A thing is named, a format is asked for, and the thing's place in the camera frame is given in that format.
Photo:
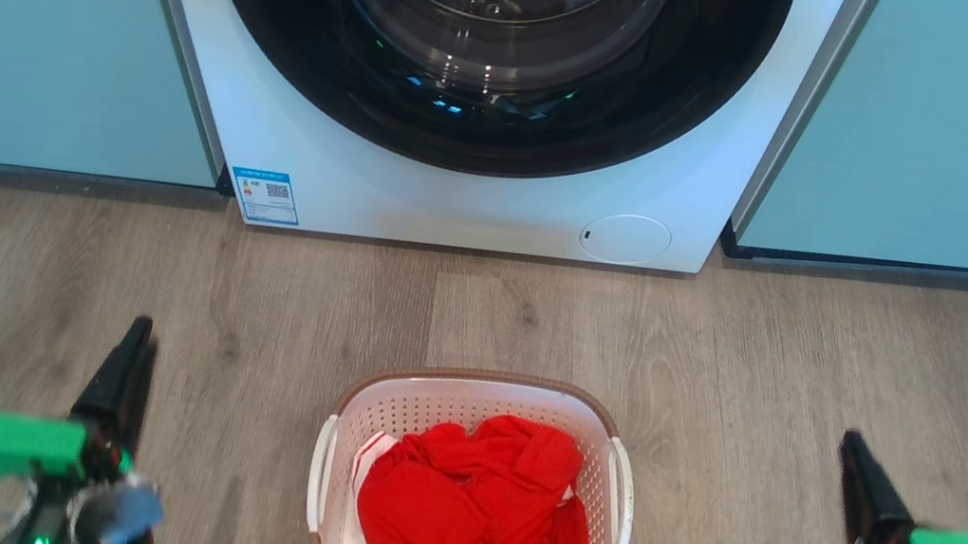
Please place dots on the white front-load washing machine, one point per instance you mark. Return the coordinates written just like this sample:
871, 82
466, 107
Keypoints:
494, 206

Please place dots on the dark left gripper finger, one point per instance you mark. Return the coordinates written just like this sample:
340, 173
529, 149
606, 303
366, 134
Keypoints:
142, 398
108, 384

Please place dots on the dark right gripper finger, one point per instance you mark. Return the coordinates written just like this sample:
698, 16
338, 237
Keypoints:
844, 480
877, 499

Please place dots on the black round washer door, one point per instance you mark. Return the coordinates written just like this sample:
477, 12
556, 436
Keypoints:
489, 42

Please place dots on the tall teal cabinet panel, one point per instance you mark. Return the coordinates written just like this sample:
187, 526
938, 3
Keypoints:
956, 131

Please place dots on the white perforated laundry basket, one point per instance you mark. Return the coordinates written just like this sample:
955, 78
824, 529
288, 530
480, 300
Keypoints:
425, 407

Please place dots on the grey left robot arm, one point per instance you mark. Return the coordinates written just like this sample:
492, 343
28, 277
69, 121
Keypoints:
116, 517

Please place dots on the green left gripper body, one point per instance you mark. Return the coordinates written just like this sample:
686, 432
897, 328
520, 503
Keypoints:
1, 451

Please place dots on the blue energy label sticker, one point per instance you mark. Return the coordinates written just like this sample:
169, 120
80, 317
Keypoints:
266, 195

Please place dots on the red garment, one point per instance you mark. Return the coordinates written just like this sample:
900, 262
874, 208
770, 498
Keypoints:
468, 510

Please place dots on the round white filter cover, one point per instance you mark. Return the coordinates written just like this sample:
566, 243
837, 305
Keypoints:
625, 238

